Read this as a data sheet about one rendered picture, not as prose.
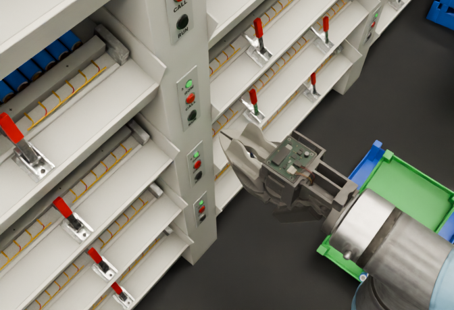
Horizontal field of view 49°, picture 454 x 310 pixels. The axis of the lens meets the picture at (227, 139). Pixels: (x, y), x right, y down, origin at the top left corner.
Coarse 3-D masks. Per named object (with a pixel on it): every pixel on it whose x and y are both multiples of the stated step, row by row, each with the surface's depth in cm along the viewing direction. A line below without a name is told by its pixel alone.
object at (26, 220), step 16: (128, 128) 78; (112, 144) 76; (96, 160) 75; (80, 176) 73; (96, 176) 75; (48, 192) 71; (64, 192) 72; (32, 208) 70; (48, 208) 72; (16, 224) 69; (48, 224) 72; (0, 240) 68
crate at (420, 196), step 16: (384, 160) 125; (400, 160) 121; (368, 176) 123; (384, 176) 127; (400, 176) 126; (416, 176) 124; (384, 192) 126; (400, 192) 125; (416, 192) 124; (432, 192) 123; (448, 192) 120; (400, 208) 124; (416, 208) 123; (432, 208) 122; (448, 208) 121; (432, 224) 121; (336, 256) 127; (352, 272) 123
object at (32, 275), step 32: (128, 160) 79; (160, 160) 80; (96, 192) 76; (128, 192) 77; (32, 224) 72; (96, 224) 74; (0, 256) 69; (32, 256) 71; (64, 256) 72; (0, 288) 68; (32, 288) 69
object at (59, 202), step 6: (60, 198) 66; (54, 204) 66; (60, 204) 67; (66, 204) 67; (60, 210) 67; (66, 210) 68; (66, 216) 68; (72, 216) 70; (72, 222) 70; (78, 222) 71; (78, 228) 71
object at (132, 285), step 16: (160, 240) 112; (176, 240) 113; (192, 240) 109; (144, 256) 110; (160, 256) 111; (176, 256) 112; (128, 272) 108; (144, 272) 109; (160, 272) 110; (112, 288) 106; (128, 288) 107; (144, 288) 108; (96, 304) 104; (112, 304) 105; (128, 304) 106
